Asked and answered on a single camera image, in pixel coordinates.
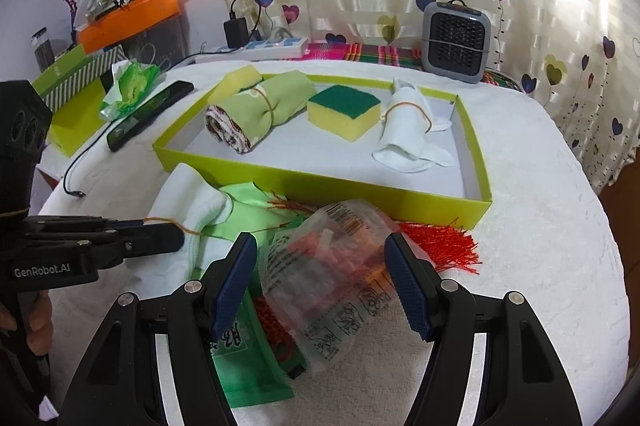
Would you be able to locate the dark patterned box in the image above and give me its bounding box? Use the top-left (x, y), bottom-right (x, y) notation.
top-left (117, 14), bottom-right (188, 67)

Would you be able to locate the green patterned cloth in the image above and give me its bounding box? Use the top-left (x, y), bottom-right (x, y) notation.
top-left (204, 72), bottom-right (316, 155)

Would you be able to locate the white towel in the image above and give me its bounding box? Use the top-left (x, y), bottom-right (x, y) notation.
top-left (127, 163), bottom-right (236, 287)
top-left (371, 76), bottom-right (456, 172)

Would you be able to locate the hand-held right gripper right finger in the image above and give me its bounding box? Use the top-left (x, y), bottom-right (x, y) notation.
top-left (384, 232), bottom-right (583, 426)

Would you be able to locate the green crumpled plastic wrapper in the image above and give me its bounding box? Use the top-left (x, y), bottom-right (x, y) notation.
top-left (100, 61), bottom-right (168, 122)

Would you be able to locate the red knot tassel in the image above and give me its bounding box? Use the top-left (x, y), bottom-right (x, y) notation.
top-left (252, 191), bottom-right (483, 357)

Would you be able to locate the dark jar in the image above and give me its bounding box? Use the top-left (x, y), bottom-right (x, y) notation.
top-left (31, 26), bottom-right (55, 72)

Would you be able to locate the black smartphone with cable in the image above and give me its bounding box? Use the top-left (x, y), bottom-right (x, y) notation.
top-left (62, 51), bottom-right (226, 198)

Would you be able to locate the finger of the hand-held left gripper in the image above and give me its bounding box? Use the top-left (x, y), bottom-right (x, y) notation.
top-left (27, 215), bottom-right (151, 236)
top-left (30, 222), bottom-right (186, 269)

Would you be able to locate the black charger adapter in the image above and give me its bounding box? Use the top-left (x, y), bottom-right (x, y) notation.
top-left (223, 11), bottom-right (249, 50)

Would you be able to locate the grey portable heater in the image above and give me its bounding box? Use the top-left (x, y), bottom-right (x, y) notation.
top-left (421, 0), bottom-right (493, 84)

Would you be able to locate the yellow and green sponge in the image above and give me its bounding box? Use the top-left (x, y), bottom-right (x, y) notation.
top-left (207, 66), bottom-right (264, 106)
top-left (306, 86), bottom-right (381, 144)

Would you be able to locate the person's left hand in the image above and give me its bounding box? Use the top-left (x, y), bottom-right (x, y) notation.
top-left (0, 291), bottom-right (54, 357)

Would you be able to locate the light green cloth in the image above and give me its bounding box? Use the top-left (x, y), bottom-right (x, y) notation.
top-left (192, 183), bottom-right (306, 279)

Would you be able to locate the green tea packet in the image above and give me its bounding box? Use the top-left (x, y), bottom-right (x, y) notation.
top-left (280, 341), bottom-right (308, 379)
top-left (212, 291), bottom-right (296, 407)

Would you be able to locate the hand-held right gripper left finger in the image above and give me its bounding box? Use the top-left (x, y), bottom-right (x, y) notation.
top-left (57, 232), bottom-right (259, 426)

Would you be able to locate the white power strip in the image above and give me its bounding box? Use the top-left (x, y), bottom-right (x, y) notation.
top-left (215, 35), bottom-right (309, 60)

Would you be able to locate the lime green shallow box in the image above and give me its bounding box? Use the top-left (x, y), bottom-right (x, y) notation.
top-left (152, 74), bottom-right (493, 229)

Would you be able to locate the colourful plaid cloth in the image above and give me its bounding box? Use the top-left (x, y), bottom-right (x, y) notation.
top-left (305, 42), bottom-right (526, 94)

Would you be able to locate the orange box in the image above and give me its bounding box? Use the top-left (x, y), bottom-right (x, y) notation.
top-left (77, 0), bottom-right (181, 54)

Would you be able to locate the lime green striped box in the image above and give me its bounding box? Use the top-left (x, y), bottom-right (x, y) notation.
top-left (31, 44), bottom-right (126, 157)

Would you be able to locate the black phone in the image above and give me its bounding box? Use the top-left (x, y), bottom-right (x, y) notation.
top-left (106, 80), bottom-right (195, 152)

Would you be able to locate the clear red printed snack packet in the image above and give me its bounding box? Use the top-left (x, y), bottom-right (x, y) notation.
top-left (257, 200), bottom-right (418, 374)

